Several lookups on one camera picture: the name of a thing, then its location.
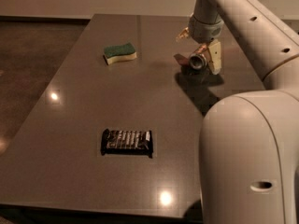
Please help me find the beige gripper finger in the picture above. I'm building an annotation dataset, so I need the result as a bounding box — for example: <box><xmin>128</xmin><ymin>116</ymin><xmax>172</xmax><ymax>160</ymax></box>
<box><xmin>176</xmin><ymin>27</ymin><xmax>190</xmax><ymax>42</ymax></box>
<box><xmin>208</xmin><ymin>40</ymin><xmax>221</xmax><ymax>75</ymax></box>

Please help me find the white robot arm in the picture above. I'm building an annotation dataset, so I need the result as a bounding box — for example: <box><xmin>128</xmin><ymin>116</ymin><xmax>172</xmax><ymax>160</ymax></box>
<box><xmin>181</xmin><ymin>0</ymin><xmax>299</xmax><ymax>224</ymax></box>

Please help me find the green and yellow sponge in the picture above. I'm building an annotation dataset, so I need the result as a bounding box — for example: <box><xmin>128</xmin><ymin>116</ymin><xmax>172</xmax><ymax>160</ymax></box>
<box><xmin>104</xmin><ymin>43</ymin><xmax>137</xmax><ymax>65</ymax></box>

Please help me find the black snack bar wrapper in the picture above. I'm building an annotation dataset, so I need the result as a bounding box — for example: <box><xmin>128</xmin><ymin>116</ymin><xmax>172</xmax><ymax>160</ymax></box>
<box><xmin>101</xmin><ymin>129</ymin><xmax>153</xmax><ymax>158</ymax></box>

